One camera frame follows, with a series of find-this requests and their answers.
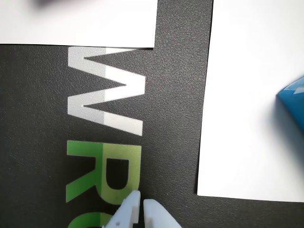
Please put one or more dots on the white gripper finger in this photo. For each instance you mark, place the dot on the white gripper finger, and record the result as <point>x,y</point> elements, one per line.
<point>127,211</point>
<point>155,213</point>

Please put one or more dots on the blue paper-wrapped box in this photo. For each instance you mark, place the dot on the blue paper-wrapped box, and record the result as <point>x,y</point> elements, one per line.
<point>293,102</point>

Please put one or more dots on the dark mat with WRO letters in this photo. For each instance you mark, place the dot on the dark mat with WRO letters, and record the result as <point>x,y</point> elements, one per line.
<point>35,118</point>

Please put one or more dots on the white paper sheet marked HOME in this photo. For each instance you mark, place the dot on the white paper sheet marked HOME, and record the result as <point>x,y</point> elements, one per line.
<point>237,107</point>

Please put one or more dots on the white paper sheet marked 1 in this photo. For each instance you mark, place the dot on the white paper sheet marked 1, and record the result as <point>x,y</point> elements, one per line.
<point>83,26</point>

